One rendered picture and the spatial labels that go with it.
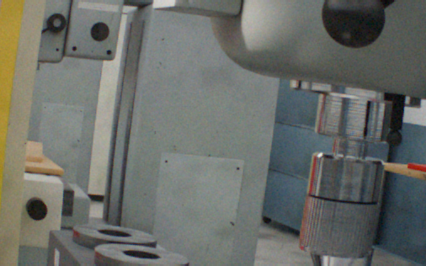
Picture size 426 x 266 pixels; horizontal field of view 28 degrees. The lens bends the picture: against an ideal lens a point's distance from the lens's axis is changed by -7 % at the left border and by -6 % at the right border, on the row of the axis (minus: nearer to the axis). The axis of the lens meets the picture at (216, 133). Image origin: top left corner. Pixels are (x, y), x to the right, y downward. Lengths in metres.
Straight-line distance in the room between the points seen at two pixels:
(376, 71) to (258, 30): 0.07
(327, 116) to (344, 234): 0.07
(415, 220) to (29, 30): 5.92
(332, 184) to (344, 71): 0.08
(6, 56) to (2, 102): 0.11
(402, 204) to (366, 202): 7.45
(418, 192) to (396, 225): 0.43
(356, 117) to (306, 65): 0.06
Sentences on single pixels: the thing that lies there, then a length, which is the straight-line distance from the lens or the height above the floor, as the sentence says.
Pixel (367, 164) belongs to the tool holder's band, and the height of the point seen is 1.27.
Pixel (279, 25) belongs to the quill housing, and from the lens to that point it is 0.47.
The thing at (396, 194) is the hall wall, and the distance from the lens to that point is 8.08.
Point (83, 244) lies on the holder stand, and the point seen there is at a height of 1.13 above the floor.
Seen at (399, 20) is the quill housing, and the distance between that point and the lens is 0.47.
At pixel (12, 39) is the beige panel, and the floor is 1.36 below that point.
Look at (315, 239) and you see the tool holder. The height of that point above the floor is 1.22.
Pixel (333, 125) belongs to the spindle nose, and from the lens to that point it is 0.53.
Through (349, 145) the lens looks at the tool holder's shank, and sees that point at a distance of 0.54.
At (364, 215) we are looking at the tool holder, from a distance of 0.54.
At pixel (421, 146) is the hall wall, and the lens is 7.81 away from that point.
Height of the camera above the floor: 1.30
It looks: 3 degrees down
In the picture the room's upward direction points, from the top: 7 degrees clockwise
